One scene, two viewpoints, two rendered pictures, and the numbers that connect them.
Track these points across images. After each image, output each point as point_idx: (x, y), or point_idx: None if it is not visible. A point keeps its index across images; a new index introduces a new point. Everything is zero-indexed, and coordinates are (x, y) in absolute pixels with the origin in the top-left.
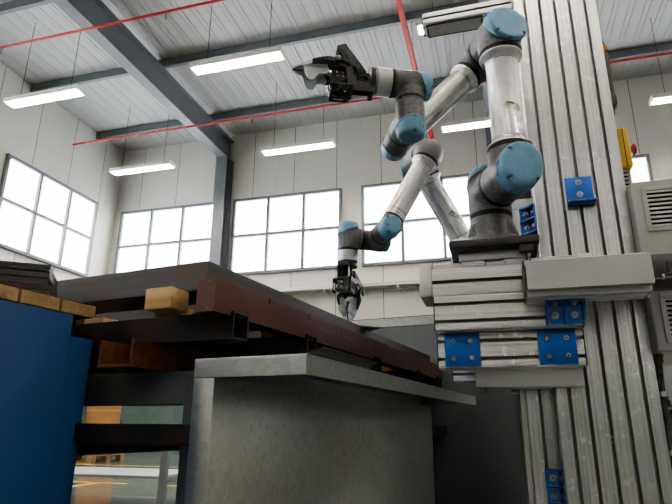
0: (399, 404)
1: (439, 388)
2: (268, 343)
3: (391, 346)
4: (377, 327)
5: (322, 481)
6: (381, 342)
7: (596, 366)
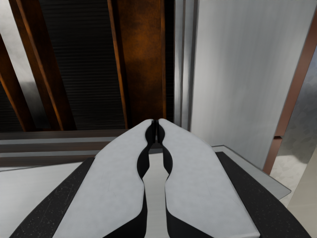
0: None
1: (313, 150)
2: None
3: (294, 106)
4: (282, 197)
5: None
6: (273, 164)
7: None
